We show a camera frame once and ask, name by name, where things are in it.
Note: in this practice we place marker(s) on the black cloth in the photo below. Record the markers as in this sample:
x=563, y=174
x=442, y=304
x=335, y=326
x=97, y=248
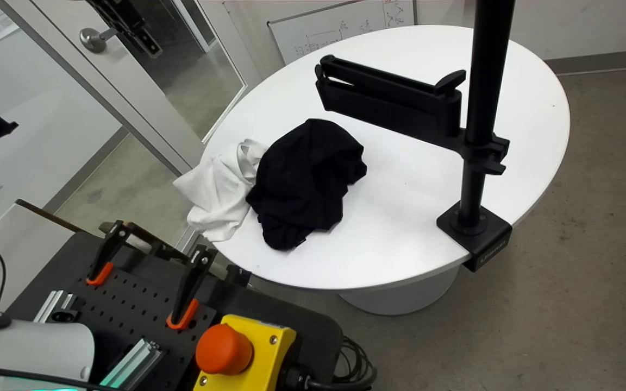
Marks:
x=302, y=182

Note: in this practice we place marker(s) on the yellow emergency stop red button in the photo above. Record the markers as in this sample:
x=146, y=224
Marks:
x=243, y=351

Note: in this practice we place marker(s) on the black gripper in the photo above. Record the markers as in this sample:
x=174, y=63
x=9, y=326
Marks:
x=119, y=13

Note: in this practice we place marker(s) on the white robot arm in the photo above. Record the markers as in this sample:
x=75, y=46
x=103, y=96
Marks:
x=34, y=351

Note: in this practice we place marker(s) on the white door with glass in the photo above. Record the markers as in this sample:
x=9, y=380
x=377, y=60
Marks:
x=135, y=109

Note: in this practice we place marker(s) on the long aluminium extrusion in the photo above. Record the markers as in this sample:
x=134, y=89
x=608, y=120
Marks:
x=130, y=363

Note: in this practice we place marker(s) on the short aluminium extrusion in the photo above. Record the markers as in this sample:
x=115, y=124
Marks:
x=52, y=308

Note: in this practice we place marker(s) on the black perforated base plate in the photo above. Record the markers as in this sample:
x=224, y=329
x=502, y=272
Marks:
x=135, y=304

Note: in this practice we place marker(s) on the white table pedestal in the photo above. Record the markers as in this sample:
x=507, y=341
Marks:
x=401, y=296

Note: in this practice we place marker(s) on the white cloth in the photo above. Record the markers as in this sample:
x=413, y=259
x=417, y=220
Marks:
x=216, y=192

